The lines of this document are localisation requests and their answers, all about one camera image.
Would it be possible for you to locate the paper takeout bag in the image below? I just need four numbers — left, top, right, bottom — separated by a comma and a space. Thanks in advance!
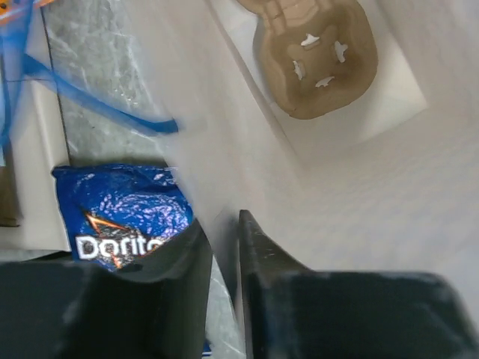
0, 0, 479, 359

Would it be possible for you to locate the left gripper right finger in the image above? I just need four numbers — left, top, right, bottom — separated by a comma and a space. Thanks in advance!
238, 209, 478, 358

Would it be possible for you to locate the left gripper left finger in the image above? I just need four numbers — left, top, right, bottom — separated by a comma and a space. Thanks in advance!
1, 221, 212, 358

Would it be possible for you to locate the brown pulp cup carrier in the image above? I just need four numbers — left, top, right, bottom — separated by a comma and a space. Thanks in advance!
240, 0, 379, 120

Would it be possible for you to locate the blue chip bag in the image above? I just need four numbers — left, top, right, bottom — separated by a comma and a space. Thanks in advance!
52, 164, 193, 271

